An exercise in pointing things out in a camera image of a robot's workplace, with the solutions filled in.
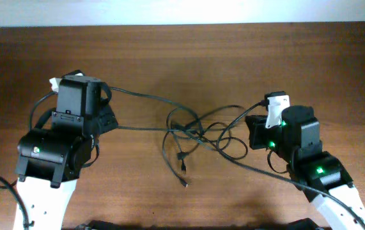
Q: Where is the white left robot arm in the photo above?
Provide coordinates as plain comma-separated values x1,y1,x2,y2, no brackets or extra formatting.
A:
13,73,118,229

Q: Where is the thick black HDMI cable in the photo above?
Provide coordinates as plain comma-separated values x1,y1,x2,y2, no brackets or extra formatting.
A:
109,86,206,137

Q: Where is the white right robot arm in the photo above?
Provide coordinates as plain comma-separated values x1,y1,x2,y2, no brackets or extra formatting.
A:
245,105,365,229

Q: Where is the thin black cable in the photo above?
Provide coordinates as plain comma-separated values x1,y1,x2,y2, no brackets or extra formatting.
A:
114,104,249,188

